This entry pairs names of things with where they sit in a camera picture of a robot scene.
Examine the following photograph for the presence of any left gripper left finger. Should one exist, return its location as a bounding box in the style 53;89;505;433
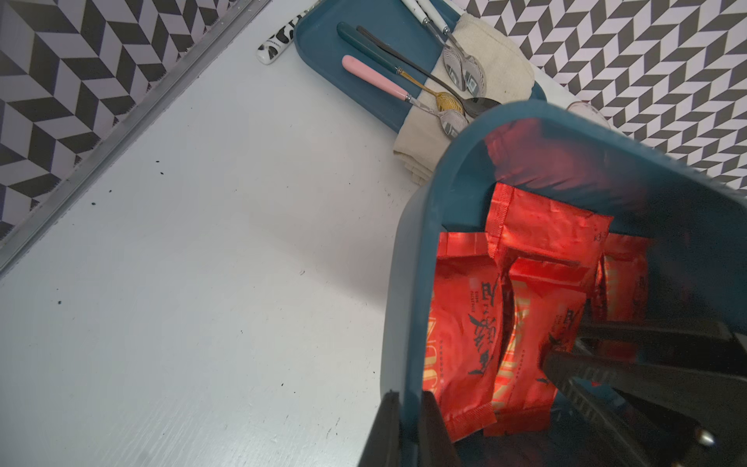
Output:
358;391;401;467

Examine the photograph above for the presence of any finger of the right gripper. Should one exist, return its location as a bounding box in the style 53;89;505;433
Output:
578;318;746;374
543;351;746;466

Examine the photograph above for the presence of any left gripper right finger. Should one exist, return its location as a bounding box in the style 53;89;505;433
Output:
417;391;461;467

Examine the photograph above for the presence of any red tea bag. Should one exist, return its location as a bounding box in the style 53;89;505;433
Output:
484;183;613;292
482;258;593;437
591;233;651;323
422;233;503;443

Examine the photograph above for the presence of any teal storage box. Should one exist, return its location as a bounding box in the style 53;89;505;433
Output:
380;98;747;467

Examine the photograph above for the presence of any pink plastic cup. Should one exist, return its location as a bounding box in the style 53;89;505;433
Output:
566;101;613;130

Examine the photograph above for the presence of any beige cloth napkin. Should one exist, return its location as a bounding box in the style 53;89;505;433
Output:
393;13;535;186

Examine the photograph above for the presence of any black spoon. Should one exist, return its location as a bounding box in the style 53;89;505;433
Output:
356;25;501;118

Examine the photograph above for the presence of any black white patterned pen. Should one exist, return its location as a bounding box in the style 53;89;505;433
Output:
256;10;309;65

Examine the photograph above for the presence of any teal flat tray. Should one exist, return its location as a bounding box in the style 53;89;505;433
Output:
293;0;547;134

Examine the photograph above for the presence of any pink handled spoon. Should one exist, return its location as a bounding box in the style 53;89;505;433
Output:
342;56;468;139

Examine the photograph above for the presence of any green handled gold spoon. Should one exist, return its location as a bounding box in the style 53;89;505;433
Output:
337;21;465;115

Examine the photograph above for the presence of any white handled spoon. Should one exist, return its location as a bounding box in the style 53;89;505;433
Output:
402;0;466;91
415;0;488;98

